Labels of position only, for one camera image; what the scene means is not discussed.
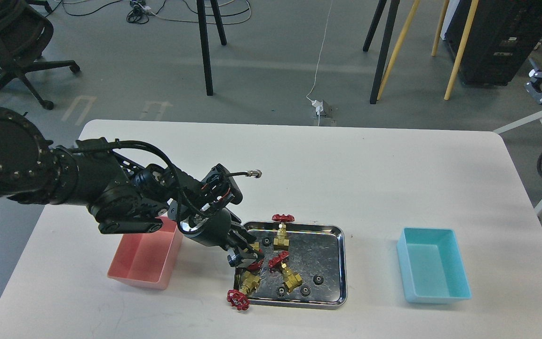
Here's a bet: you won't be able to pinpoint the black tripod leg right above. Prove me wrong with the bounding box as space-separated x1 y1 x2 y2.
363 0 400 105

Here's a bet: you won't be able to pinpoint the black cables on floor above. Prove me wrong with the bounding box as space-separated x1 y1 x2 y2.
40 0 252 25

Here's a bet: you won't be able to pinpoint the blue plastic box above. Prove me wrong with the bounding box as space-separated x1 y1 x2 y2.
397 227 472 304

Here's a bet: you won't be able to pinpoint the wooden easel legs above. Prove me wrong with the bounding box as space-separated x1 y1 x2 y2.
370 0 479 104

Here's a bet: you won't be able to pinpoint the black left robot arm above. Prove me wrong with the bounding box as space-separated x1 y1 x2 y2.
0 107 264 268

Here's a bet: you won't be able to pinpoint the white power adapter with cable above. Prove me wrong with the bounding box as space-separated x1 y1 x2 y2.
305 0 334 127

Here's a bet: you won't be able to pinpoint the black tripod stand left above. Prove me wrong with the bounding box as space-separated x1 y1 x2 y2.
196 0 227 96

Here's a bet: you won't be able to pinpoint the shiny metal tray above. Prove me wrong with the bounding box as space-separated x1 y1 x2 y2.
233 221 348 309

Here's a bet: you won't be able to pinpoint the black office chair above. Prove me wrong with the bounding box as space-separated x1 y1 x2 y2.
0 0 81 110

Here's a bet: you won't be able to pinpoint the brass valve top red handle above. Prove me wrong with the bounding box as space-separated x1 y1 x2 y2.
271 214 295 250

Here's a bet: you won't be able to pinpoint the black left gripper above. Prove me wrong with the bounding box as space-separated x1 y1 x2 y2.
178 209 259 267

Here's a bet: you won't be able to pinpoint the brass valve bottom red handle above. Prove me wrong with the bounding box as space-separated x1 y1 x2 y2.
226 271 262 311

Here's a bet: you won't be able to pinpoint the brass valve red handle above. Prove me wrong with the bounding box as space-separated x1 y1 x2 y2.
226 271 262 311
271 214 295 250
241 241 264 270
268 250 303 292

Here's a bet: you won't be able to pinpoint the pink plastic box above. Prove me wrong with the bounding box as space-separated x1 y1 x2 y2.
107 217 183 290

